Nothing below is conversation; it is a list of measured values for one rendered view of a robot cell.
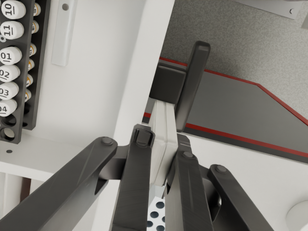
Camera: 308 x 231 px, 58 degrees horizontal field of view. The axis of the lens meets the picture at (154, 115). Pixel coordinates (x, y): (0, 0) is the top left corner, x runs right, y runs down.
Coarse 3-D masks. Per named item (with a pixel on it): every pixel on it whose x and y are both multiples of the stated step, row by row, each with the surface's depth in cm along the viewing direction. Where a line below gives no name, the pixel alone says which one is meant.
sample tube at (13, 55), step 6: (6, 48) 20; (12, 48) 21; (30, 48) 23; (0, 54) 20; (6, 54) 20; (12, 54) 20; (18, 54) 21; (30, 54) 23; (0, 60) 20; (6, 60) 20; (12, 60) 20; (18, 60) 21
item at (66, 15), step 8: (64, 0) 25; (72, 0) 25; (64, 8) 25; (72, 8) 25; (64, 16) 25; (72, 16) 25; (56, 24) 26; (64, 24) 26; (72, 24) 26; (56, 32) 26; (64, 32) 26; (72, 32) 27; (56, 40) 26; (64, 40) 26; (56, 48) 26; (64, 48) 26; (56, 56) 27; (64, 56) 27; (56, 64) 27; (64, 64) 27
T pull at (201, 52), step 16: (192, 48) 21; (208, 48) 20; (160, 64) 21; (192, 64) 20; (160, 80) 21; (176, 80) 21; (192, 80) 21; (160, 96) 21; (176, 96) 21; (192, 96) 21; (176, 112) 22; (176, 128) 22
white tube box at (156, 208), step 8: (152, 192) 41; (160, 192) 40; (152, 200) 39; (160, 200) 39; (152, 208) 40; (160, 208) 40; (152, 216) 41; (160, 216) 40; (152, 224) 41; (160, 224) 41
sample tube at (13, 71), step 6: (30, 60) 24; (0, 66) 21; (6, 66) 21; (12, 66) 21; (30, 66) 24; (0, 72) 21; (6, 72) 21; (12, 72) 21; (18, 72) 22; (0, 78) 21; (6, 78) 21; (12, 78) 21
